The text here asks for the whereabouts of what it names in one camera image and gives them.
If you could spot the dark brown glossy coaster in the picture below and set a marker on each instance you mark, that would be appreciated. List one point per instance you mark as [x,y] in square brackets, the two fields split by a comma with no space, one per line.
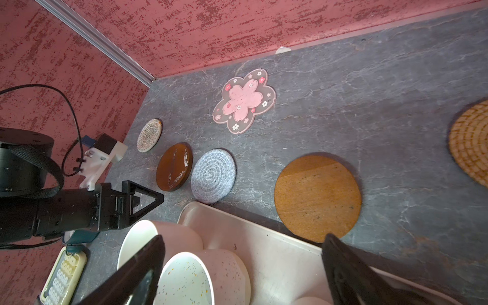
[174,167]

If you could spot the cream calculator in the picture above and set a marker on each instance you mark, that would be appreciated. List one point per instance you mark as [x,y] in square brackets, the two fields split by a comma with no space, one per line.
[63,278]

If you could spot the pink flower coaster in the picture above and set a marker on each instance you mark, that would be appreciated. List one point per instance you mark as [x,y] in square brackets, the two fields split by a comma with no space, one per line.
[244,98]

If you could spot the white speckled mug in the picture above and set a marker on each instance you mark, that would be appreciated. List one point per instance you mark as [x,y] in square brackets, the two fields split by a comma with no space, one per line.
[209,277]

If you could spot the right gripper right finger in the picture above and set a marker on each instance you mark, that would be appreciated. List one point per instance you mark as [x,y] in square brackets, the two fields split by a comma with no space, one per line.
[351,281]

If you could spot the brown cork round coaster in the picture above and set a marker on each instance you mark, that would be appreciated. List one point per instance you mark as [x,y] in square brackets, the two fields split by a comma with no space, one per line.
[316,194]

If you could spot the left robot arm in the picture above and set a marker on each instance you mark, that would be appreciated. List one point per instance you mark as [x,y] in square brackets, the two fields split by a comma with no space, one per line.
[35,204]

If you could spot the grey woven round coaster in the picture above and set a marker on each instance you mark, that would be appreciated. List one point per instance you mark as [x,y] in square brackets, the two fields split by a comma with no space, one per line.
[213,176]

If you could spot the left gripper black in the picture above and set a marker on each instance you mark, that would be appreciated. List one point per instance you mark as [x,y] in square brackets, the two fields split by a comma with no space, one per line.
[102,209]

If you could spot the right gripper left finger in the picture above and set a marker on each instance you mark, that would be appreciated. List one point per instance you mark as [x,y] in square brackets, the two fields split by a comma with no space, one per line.
[136,282]

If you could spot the beige spiral round coaster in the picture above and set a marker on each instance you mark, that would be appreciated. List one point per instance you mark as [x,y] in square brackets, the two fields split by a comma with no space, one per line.
[149,135]

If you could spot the beige rectangular tray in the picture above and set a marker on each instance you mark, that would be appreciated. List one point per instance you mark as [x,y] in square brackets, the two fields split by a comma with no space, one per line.
[282,269]

